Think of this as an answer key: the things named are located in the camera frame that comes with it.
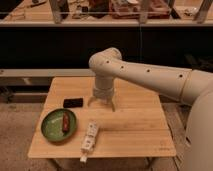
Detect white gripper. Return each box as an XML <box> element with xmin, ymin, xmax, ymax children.
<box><xmin>87</xmin><ymin>87</ymin><xmax>115</xmax><ymax>112</ymax></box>

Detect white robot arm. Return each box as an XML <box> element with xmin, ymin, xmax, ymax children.
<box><xmin>89</xmin><ymin>48</ymin><xmax>213</xmax><ymax>171</ymax></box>

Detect black rectangular block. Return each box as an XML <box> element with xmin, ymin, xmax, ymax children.
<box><xmin>63</xmin><ymin>98</ymin><xmax>83</xmax><ymax>108</ymax></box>

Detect red brown sausage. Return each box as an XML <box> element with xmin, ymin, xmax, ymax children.
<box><xmin>62</xmin><ymin>114</ymin><xmax>69</xmax><ymax>132</ymax></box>

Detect wooden table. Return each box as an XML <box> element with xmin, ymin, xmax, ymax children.
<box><xmin>27</xmin><ymin>76</ymin><xmax>177</xmax><ymax>169</ymax></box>

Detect green plate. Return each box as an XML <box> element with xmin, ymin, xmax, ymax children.
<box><xmin>41</xmin><ymin>108</ymin><xmax>77</xmax><ymax>142</ymax></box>

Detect long wooden shelf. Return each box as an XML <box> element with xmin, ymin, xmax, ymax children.
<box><xmin>0</xmin><ymin>0</ymin><xmax>213</xmax><ymax>27</ymax></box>

